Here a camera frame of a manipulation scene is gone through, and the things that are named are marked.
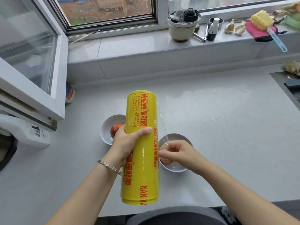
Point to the person's left hand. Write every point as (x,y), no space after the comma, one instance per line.
(124,145)

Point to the person's right hand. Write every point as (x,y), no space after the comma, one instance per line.
(185,155)

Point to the white bowl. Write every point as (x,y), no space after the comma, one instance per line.
(106,124)
(174,169)

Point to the yellow plastic wrap roll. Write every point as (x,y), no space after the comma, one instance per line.
(140,110)

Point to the clear cling film sheet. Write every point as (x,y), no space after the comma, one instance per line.
(162,119)

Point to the person's left forearm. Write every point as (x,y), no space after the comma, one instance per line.
(86,199)

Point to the person's right forearm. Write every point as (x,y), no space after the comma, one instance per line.
(241,199)

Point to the grey shirt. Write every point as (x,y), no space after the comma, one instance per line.
(178,214)

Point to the white bottle blue orange label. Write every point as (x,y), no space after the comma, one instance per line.
(70,93)

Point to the white open window sash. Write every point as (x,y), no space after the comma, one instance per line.
(56,79)

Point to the white appliance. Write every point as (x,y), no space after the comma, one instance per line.
(21,133)

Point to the black rounded object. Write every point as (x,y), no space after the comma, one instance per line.
(7,156)

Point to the metal kitchen tool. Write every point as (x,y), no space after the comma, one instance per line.
(199,37)

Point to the steel sink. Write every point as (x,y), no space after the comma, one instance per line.
(279,78)

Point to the beige ceramic pot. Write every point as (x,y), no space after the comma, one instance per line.
(180,32)

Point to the black spray bottle white cap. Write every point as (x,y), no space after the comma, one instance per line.
(212,33)

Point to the dark blue sink tray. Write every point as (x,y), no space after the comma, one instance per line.
(293,84)

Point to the garlic bulb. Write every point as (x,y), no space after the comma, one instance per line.
(229,27)
(240,30)

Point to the dry brown husk scraps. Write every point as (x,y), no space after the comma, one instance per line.
(293,67)

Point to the small dark round jar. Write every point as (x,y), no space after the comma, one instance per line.
(221,21)

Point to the pink cloth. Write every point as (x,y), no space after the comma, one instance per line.
(254,32)

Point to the black round lid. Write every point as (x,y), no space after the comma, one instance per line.
(191,14)

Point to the green plastic basket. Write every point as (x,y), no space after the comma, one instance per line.
(293,22)

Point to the dry corn husks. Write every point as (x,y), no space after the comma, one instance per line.
(288,10)

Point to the white fixed window frame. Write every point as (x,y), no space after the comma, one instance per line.
(161,11)

